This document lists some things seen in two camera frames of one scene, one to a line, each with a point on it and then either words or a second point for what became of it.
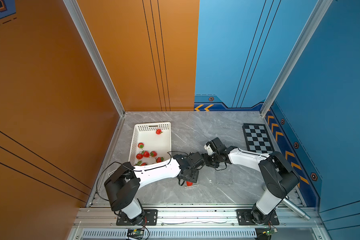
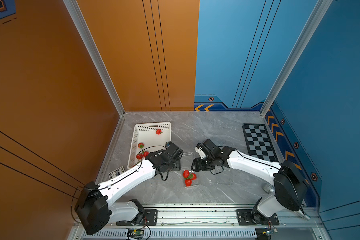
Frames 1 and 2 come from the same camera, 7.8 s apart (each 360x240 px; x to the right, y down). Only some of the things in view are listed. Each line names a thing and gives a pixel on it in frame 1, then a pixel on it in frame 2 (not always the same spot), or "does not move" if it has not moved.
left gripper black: (194, 179) -> (178, 164)
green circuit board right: (265, 233) does not move
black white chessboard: (257, 138) does not move
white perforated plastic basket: (151, 144) does not move
